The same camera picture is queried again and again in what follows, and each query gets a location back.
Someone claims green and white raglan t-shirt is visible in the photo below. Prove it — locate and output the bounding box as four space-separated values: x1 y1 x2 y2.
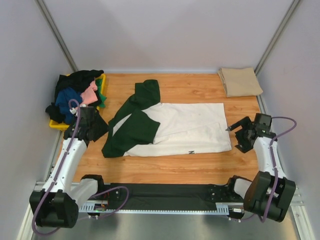
101 79 232 158

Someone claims black t-shirt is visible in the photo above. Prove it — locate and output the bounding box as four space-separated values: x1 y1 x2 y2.
45 69 105 125

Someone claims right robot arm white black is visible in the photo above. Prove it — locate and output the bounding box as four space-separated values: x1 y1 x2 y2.
225 113 296 222

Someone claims slotted cable duct rail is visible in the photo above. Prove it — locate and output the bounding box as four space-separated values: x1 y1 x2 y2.
78 201 230 215

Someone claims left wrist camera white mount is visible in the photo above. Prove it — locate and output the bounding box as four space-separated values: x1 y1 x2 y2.
69 104 87 116

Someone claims pink t-shirt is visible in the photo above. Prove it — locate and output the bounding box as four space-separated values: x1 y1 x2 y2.
80 80 98 106

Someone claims folded beige t-shirt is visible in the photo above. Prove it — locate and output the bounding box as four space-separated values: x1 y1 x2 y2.
217 67 263 98

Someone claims bright green t-shirt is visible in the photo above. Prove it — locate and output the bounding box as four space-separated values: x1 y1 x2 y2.
95 78 107 108

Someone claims blue t-shirt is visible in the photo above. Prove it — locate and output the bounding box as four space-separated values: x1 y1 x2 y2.
55 87 83 124

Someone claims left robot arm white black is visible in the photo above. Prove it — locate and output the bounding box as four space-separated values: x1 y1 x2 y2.
29 106 109 228

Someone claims yellow plastic bin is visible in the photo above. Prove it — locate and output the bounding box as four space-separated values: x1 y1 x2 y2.
48 72 107 132

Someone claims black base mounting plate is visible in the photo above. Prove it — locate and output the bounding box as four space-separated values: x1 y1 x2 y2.
84 182 251 211

